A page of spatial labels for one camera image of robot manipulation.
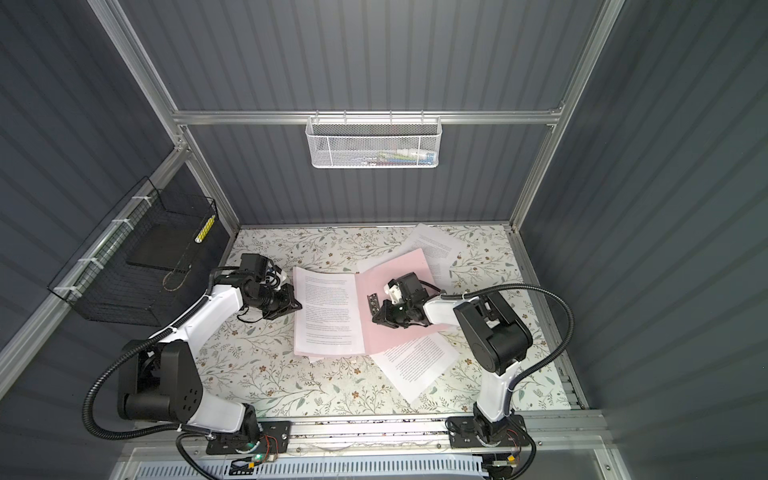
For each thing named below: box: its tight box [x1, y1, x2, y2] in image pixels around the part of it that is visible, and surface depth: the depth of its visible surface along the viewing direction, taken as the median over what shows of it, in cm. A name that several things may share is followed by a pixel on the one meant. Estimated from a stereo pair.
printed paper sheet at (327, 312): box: [292, 266, 365, 354], surface depth 93 cm
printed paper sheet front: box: [370, 332, 459, 404], surface depth 88 cm
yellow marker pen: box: [194, 215, 216, 243], surface depth 83 cm
